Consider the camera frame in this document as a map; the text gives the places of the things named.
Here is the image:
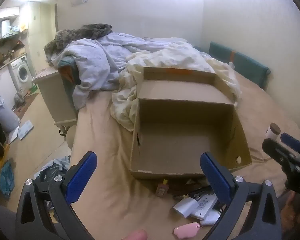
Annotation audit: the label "white base cabinet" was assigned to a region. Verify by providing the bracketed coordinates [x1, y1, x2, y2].
[0, 66, 15, 110]

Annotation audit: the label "teal cloth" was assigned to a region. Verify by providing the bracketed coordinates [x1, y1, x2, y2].
[0, 160, 15, 198]

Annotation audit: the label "person's left hand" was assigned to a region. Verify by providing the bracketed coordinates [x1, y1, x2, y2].
[126, 230, 148, 240]

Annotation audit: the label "person's right hand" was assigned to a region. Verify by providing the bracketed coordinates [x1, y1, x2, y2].
[282, 197, 300, 232]

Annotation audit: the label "white wall cabinet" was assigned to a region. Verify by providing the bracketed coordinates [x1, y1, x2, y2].
[0, 6, 22, 21]

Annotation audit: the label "grey stuffed bag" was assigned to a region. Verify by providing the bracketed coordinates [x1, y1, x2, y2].
[0, 105, 20, 132]

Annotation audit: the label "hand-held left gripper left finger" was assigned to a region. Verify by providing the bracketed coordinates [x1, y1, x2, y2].
[15, 151, 98, 240]

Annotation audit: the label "teal and orange pillow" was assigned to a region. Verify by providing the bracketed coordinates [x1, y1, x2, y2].
[59, 56, 77, 85]

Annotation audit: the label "cream wardrobe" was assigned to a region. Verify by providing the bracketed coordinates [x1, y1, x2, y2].
[20, 1, 57, 73]

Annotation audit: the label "papers on floor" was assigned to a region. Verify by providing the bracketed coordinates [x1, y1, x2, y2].
[9, 120, 34, 144]

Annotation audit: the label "crumpled plastic bags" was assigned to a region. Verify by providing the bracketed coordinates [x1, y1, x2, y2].
[35, 155, 72, 183]

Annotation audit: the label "white jar with brown lid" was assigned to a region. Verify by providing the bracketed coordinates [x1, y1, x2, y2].
[266, 122, 281, 139]

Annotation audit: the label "cardboard box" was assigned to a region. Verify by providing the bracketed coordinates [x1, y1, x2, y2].
[129, 66, 253, 180]

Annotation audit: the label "teal headboard cushion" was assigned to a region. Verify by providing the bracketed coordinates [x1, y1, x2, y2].
[194, 41, 270, 90]

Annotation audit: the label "cream printed quilt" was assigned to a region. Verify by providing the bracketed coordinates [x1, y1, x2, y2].
[110, 41, 242, 132]

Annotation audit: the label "lavender quilt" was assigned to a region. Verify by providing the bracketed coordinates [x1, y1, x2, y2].
[51, 32, 190, 110]

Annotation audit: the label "cream nightstand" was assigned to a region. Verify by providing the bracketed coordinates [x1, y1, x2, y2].
[32, 69, 78, 133]

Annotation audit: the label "tan bed sheet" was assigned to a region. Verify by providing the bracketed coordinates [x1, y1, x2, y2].
[70, 65, 300, 240]

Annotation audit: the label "pink cloud-shaped case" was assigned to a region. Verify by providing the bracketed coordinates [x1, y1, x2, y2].
[174, 222, 203, 239]

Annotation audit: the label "white washing machine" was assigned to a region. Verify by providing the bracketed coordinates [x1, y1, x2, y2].
[10, 56, 33, 84]

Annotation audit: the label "white tall canister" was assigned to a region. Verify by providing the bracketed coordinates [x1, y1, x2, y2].
[1, 20, 11, 37]

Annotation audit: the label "small pink bottle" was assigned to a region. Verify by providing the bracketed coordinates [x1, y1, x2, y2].
[155, 179, 169, 197]

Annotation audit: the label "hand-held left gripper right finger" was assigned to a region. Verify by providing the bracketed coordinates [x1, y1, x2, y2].
[200, 152, 283, 240]

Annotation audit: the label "white charger block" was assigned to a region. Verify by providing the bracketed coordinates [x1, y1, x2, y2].
[173, 196, 200, 218]

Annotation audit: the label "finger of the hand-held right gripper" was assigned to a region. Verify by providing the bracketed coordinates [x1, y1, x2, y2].
[262, 138, 294, 167]
[280, 132, 300, 157]

